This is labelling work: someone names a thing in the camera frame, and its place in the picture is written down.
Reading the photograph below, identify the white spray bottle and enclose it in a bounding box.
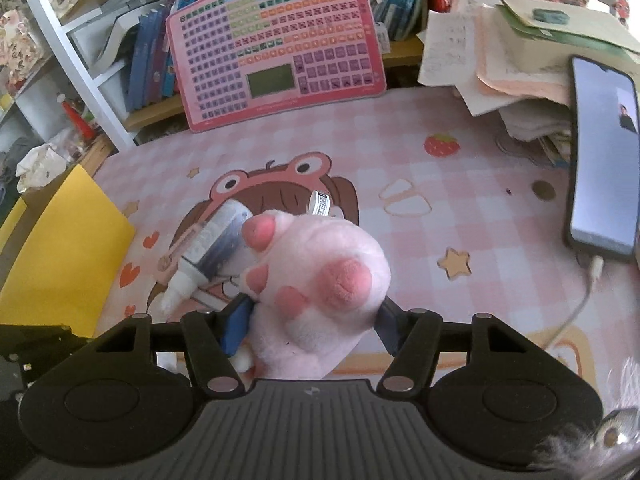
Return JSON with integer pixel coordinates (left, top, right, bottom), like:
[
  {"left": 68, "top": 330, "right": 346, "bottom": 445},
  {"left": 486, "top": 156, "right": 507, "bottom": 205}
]
[{"left": 156, "top": 200, "right": 252, "bottom": 318}]

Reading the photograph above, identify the tissue box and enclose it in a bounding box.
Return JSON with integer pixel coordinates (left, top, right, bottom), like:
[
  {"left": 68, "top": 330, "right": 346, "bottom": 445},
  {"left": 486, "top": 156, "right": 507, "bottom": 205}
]
[{"left": 15, "top": 144, "right": 67, "bottom": 194}]

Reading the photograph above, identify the black smartphone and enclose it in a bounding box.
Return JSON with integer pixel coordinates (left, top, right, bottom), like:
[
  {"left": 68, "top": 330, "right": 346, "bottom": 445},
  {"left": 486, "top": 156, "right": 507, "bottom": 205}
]
[{"left": 565, "top": 55, "right": 639, "bottom": 262}]

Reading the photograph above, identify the yellow cardboard box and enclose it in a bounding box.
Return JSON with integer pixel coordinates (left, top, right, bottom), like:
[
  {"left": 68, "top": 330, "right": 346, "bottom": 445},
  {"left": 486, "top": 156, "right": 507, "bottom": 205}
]
[{"left": 1, "top": 165, "right": 134, "bottom": 337}]

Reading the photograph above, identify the white bookshelf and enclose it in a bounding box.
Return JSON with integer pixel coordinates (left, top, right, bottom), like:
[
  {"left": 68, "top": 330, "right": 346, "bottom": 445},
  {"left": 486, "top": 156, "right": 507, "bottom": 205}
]
[{"left": 27, "top": 0, "right": 182, "bottom": 151}]

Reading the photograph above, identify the row of blue books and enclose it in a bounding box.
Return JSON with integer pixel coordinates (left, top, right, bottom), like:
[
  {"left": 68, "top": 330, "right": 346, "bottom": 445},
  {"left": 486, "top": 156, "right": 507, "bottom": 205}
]
[{"left": 125, "top": 0, "right": 195, "bottom": 113}]

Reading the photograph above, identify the pink keyboard learning toy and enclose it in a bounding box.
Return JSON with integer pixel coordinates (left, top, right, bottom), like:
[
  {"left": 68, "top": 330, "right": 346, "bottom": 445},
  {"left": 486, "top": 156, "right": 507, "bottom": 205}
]
[{"left": 166, "top": 0, "right": 386, "bottom": 132}]

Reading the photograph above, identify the floral plush doll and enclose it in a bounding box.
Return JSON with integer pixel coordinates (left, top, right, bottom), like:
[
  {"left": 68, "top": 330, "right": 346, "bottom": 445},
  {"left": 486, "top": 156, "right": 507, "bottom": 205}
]
[{"left": 1, "top": 10, "right": 44, "bottom": 89}]

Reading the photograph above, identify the red white glue bottle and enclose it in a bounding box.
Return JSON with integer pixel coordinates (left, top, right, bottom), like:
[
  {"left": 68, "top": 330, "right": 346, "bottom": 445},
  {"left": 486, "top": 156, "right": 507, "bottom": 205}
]
[{"left": 56, "top": 93, "right": 98, "bottom": 143}]

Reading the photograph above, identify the small white vial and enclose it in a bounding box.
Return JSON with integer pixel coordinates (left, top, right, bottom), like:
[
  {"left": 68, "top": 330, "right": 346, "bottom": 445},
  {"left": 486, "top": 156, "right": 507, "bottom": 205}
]
[{"left": 306, "top": 190, "right": 332, "bottom": 217}]

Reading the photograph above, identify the stack of papers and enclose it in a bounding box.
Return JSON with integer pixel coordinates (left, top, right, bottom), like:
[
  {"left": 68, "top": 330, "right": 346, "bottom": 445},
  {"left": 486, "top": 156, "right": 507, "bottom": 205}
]
[{"left": 418, "top": 0, "right": 639, "bottom": 167}]

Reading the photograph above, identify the white charging cable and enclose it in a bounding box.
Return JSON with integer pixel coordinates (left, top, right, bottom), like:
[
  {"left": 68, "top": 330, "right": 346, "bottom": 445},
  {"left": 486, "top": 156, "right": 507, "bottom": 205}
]
[{"left": 541, "top": 254, "right": 606, "bottom": 351}]

